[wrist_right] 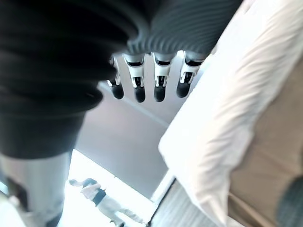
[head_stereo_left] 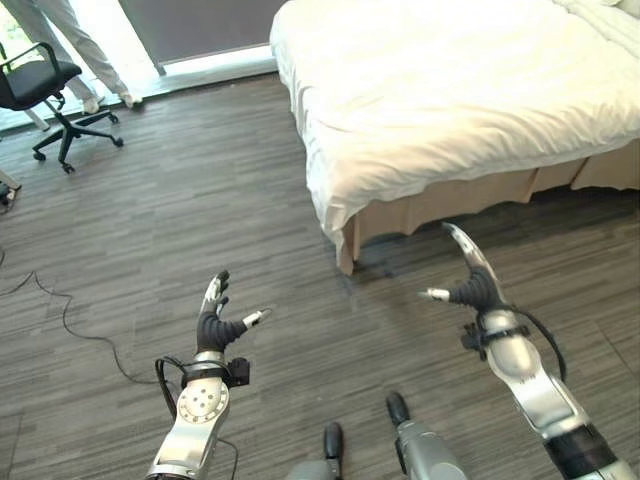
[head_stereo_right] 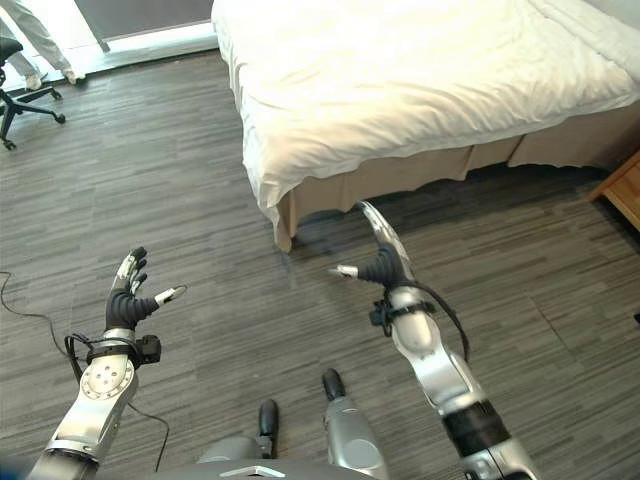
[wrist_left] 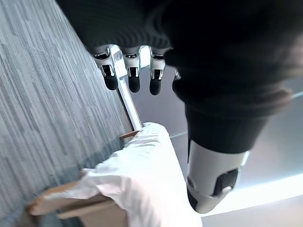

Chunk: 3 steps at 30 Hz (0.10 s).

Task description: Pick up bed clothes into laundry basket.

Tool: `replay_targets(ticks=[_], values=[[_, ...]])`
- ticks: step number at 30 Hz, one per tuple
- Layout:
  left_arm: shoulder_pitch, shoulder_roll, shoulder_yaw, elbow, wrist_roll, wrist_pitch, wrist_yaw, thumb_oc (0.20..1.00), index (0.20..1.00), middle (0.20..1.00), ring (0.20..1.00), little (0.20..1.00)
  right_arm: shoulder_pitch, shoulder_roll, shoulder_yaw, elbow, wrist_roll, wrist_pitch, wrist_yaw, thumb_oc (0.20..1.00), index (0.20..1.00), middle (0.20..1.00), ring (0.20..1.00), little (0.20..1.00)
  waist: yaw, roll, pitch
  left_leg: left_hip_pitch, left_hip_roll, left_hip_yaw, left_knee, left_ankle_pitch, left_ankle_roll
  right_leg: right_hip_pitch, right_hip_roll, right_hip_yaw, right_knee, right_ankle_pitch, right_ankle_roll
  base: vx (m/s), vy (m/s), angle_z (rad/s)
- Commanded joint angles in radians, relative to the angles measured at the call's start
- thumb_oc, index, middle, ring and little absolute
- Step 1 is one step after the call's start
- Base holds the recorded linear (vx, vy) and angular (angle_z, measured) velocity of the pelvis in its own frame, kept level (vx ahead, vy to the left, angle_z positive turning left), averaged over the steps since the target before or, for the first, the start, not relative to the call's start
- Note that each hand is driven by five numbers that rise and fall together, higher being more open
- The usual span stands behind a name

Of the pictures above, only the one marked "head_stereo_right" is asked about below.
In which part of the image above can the white crumpled duvet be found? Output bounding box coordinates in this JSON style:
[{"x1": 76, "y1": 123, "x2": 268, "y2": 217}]
[{"x1": 529, "y1": 0, "x2": 640, "y2": 86}]

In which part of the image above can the silver robot left leg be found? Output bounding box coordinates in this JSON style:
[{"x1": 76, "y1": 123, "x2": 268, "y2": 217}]
[{"x1": 197, "y1": 398, "x2": 280, "y2": 466}]

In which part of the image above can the wooden nightstand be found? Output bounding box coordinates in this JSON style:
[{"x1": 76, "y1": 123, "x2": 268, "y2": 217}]
[{"x1": 587, "y1": 150, "x2": 640, "y2": 232}]

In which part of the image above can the beige bed skirt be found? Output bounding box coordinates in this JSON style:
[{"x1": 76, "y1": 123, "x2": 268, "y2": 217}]
[{"x1": 273, "y1": 104, "x2": 640, "y2": 253}]

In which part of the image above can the silver robot torso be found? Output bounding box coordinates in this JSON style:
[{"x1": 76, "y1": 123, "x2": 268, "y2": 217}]
[{"x1": 159, "y1": 463, "x2": 331, "y2": 480}]

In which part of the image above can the black office chair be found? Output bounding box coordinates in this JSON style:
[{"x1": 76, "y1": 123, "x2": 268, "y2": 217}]
[{"x1": 0, "y1": 36, "x2": 67, "y2": 150}]

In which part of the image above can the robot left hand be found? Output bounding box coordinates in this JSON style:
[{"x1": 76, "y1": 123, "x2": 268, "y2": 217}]
[{"x1": 103, "y1": 246, "x2": 188, "y2": 333}]

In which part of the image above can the black floor cable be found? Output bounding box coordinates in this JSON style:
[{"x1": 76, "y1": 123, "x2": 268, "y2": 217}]
[{"x1": 0, "y1": 270, "x2": 171, "y2": 473}]

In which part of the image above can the person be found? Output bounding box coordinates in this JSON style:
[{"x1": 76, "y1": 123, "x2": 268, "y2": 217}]
[{"x1": 0, "y1": 0, "x2": 87, "y2": 92}]

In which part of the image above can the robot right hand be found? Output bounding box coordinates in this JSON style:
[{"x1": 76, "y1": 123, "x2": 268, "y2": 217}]
[{"x1": 327, "y1": 200, "x2": 417, "y2": 290}]

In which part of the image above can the white bed sheet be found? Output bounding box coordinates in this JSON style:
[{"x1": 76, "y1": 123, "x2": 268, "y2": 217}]
[{"x1": 211, "y1": 0, "x2": 640, "y2": 224}]

